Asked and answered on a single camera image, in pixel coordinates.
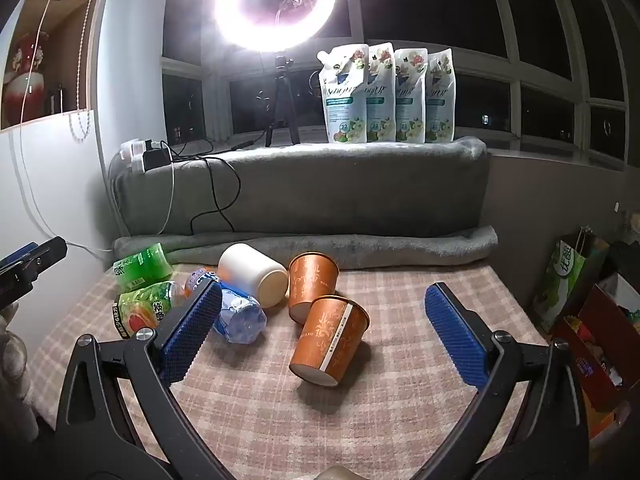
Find crushed blue plastic bottle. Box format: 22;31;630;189
212;281;268;345

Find red cardboard box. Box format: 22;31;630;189
550;272;640;414

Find orange patterned paper cup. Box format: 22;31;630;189
287;252;341;324
289;296;371;389

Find short white cable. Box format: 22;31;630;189
150;160;177;236

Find white bead chain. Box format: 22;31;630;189
66;0;96;140

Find wooden shelf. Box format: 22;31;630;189
0;0;112;134

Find ring light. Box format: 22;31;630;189
202;0;337;54

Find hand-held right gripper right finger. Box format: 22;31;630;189
424;282;589;480

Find long white cable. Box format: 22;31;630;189
17;0;115;253

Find white floral detergent pouch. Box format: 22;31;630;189
424;49;456;144
394;48;429;144
367;45;399;144

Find checked tablecloth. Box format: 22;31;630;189
22;260;551;480

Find green shopping bag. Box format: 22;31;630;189
531;229;610;335

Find grey blanket cover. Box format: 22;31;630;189
111;136;490;239

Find rolled grey blanket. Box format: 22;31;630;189
112;226;500;272

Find white plastic cup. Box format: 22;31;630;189
218;242;290;309

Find black cable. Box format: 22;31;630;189
167;139;257;236

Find orange blue label bottle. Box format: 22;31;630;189
184;266;221;294

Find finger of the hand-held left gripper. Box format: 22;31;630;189
0;241;40;273
0;236;69;307

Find detergent pouch with spout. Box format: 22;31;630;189
318;44;372;145

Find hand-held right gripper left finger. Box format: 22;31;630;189
55;280;224;480

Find white power strip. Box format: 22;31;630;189
119;137;167;172

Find red white vase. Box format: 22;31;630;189
1;30;52;129

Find black charger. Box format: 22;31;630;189
142;147;174;171

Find white window frame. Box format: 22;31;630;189
160;0;640;172

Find small black shelf item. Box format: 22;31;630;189
47;85;69;116

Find black tripod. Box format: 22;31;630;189
260;52;302;149

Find green tea bottle red label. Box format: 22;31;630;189
112;280;189;339

